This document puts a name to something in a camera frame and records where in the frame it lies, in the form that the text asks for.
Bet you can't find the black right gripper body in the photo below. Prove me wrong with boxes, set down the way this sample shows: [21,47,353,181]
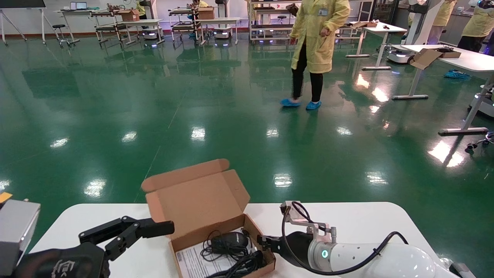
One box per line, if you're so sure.
[276,231,315,271]

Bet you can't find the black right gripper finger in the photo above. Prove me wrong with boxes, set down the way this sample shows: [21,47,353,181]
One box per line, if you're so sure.
[257,234,284,254]

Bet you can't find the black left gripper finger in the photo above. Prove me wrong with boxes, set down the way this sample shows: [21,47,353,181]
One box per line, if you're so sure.
[78,216,175,261]

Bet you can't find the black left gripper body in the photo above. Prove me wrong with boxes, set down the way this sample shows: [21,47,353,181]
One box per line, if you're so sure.
[12,242,110,278]

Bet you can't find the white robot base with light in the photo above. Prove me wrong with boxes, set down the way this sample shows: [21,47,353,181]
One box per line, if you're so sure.
[468,85,494,118]

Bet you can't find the open cardboard box with flap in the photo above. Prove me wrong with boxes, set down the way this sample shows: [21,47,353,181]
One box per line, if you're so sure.
[410,47,462,70]

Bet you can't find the black computer mouse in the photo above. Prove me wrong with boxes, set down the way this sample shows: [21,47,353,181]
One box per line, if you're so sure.
[210,232,249,255]

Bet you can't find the white printed manual sheet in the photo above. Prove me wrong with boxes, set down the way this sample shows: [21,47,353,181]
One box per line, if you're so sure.
[176,239,257,278]

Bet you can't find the grey rounded robot part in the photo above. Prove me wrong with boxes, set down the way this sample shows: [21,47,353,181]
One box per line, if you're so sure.
[450,263,476,278]

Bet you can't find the metal trolley rack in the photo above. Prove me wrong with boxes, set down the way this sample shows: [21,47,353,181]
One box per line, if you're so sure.
[92,10,130,46]
[169,7,202,42]

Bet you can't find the chair base with castors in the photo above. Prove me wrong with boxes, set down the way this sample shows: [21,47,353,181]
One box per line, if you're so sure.
[466,132,494,152]

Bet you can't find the walking person in yellow coat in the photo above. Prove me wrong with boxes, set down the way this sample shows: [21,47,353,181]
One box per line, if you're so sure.
[281,0,351,111]

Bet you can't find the metal shelf rack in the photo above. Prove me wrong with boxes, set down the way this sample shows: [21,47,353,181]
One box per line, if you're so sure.
[332,0,374,41]
[249,0,303,42]

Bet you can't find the black round stool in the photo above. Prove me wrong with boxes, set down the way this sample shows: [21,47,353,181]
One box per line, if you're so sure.
[52,24,76,49]

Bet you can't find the white table with laptop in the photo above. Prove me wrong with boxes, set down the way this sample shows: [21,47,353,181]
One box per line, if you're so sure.
[56,9,102,44]

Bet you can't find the blue shoe covers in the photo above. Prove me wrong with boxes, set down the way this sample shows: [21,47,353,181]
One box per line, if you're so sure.
[443,69,471,80]

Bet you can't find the white table with cardboard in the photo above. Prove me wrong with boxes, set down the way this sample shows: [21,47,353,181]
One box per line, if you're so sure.
[345,22,408,71]

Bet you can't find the large white table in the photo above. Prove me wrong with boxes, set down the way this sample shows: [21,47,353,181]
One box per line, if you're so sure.
[392,44,494,136]

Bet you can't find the white robot with wheeled base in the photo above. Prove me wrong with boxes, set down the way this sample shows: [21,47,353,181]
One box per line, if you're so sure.
[387,0,444,64]

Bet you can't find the dark screen on stand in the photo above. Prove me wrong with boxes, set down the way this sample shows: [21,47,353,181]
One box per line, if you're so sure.
[0,0,47,46]

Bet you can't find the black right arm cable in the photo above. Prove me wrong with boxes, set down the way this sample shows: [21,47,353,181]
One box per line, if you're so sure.
[281,201,409,276]

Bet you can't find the black coiled mouse cable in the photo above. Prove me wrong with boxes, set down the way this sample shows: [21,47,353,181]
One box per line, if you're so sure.
[201,228,267,278]

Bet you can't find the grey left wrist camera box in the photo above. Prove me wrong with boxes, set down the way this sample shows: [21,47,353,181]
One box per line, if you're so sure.
[0,200,41,276]

